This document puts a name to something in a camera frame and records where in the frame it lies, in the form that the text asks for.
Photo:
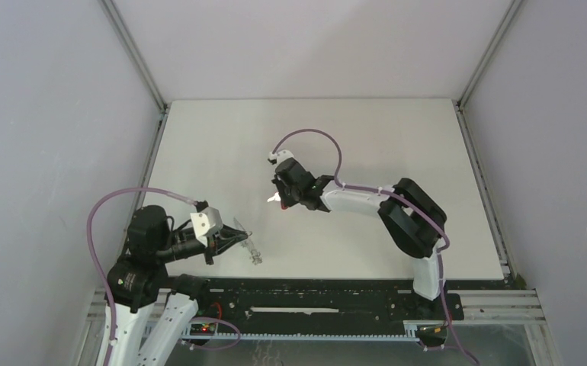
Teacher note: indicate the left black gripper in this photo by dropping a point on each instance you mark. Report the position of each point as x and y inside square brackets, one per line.
[227, 235]

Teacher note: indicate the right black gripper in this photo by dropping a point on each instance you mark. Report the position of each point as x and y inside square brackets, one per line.
[284, 200]

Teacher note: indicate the metal disc keyring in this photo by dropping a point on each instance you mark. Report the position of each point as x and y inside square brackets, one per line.
[248, 244]

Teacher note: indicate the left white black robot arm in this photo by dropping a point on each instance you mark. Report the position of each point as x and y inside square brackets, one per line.
[134, 281]

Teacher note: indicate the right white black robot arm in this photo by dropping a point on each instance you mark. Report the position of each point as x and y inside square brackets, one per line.
[413, 220]

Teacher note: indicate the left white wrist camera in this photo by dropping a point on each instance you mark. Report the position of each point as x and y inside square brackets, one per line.
[206, 224]

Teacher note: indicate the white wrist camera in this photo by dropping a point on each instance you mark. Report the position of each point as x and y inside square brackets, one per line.
[206, 224]
[280, 155]

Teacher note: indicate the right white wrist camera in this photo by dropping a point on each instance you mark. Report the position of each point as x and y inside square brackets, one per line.
[280, 155]

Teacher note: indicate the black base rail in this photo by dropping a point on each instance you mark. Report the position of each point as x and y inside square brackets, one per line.
[322, 307]

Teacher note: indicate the white slotted cable duct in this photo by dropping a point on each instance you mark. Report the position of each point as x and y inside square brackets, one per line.
[227, 334]

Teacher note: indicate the left aluminium frame post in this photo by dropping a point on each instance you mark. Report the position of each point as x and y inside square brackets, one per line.
[129, 45]

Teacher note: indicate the aluminium frame post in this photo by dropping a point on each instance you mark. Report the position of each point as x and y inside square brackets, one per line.
[129, 45]
[504, 26]

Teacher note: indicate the right aluminium frame post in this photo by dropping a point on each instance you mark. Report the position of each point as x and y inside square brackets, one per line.
[504, 26]

